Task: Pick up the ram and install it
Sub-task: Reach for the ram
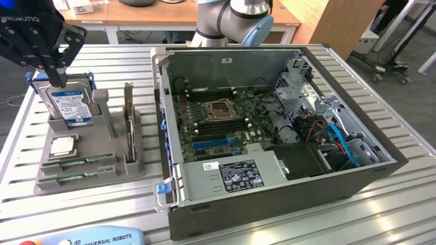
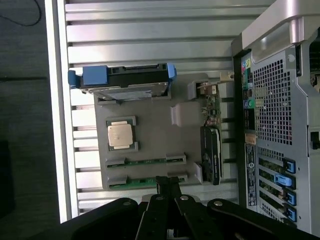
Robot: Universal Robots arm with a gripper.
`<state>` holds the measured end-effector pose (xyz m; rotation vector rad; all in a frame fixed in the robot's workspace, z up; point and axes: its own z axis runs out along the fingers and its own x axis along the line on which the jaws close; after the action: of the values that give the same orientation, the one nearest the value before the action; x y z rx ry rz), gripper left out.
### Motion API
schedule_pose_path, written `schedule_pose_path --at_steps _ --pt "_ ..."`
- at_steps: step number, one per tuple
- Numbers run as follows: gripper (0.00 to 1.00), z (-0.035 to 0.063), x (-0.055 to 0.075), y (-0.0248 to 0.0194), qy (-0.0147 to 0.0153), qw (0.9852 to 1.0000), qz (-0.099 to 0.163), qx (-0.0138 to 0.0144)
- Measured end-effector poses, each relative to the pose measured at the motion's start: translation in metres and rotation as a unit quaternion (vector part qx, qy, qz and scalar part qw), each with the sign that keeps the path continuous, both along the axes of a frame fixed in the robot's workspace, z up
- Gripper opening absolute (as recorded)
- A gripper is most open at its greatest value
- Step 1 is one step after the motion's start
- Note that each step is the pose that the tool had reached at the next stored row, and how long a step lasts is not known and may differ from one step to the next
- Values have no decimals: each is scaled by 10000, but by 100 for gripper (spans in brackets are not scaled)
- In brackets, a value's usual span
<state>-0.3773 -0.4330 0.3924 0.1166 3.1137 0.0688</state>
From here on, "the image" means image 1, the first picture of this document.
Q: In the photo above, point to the black RAM slot bank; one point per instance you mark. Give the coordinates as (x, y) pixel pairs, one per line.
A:
(211, 95)
(222, 126)

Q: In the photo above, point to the wooden desk with white frame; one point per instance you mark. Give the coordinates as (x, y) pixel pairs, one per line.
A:
(143, 14)

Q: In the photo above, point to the blue case latch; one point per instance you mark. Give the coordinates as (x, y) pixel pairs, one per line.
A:
(162, 190)

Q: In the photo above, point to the green motherboard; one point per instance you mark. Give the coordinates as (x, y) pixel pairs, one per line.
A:
(248, 132)

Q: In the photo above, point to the metal CPU socket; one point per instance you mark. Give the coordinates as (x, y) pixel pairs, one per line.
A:
(219, 109)

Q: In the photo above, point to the grey power supply unit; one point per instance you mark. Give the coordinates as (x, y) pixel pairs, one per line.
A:
(204, 181)

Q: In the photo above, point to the white metal frame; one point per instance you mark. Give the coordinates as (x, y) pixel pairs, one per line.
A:
(427, 51)

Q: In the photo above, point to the silver metal disk bay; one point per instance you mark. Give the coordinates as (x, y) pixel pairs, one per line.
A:
(295, 89)

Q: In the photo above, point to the light blue teach pendant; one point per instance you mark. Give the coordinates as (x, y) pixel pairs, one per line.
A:
(86, 237)

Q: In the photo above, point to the blue expansion slot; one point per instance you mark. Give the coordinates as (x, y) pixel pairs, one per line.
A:
(211, 144)

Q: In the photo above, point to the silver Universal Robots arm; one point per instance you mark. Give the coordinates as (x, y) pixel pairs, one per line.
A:
(235, 18)

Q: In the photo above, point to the wooden cabinet panel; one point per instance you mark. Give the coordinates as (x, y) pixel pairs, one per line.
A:
(338, 28)

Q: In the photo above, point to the green RAM stick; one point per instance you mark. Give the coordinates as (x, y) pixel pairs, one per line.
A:
(74, 175)
(76, 161)

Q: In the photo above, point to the silver CPU chip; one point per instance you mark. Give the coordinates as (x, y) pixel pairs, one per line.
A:
(63, 146)

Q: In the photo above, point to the hard disk with blue carrier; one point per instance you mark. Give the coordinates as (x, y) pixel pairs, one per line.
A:
(70, 102)

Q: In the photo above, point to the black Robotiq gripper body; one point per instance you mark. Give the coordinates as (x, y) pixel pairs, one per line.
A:
(31, 10)

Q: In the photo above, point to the black fan shroud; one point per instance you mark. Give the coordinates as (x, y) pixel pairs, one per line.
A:
(299, 160)

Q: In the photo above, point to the wheeled equipment base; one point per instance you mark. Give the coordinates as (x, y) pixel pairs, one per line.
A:
(391, 70)

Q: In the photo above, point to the white cardboard box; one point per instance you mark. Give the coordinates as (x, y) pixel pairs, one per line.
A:
(80, 7)

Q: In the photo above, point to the graphics card with metal bracket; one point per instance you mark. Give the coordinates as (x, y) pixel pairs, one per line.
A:
(131, 127)

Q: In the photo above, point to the grey plastic parts rack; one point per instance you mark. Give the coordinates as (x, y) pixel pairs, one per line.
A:
(102, 135)

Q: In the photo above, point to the open black PC case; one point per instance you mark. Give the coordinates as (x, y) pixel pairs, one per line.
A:
(272, 209)

